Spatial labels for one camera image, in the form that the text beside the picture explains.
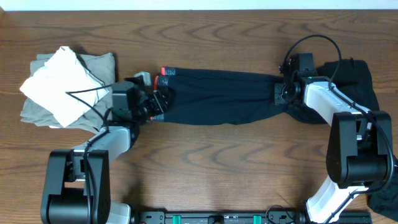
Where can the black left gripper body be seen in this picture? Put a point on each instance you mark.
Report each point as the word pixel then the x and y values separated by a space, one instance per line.
pixel 152 107

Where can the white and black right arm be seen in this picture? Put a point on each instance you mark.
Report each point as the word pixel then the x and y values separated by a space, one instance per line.
pixel 321 95

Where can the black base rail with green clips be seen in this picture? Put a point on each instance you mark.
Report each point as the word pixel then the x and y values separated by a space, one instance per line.
pixel 273 215

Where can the white folded shirt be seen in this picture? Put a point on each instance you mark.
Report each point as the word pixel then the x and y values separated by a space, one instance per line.
pixel 64 87

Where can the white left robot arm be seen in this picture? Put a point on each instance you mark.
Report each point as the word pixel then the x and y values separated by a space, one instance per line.
pixel 77 182

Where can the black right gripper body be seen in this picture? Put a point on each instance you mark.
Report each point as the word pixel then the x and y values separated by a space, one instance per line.
pixel 281 95

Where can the black folded garment at right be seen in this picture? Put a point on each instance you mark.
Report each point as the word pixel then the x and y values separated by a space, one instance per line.
pixel 357 84

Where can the grey-green folded garment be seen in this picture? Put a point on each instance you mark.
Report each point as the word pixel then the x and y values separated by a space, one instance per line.
pixel 102 67

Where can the black leggings with red waistband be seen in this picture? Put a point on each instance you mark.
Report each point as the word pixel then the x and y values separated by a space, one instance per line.
pixel 214 97

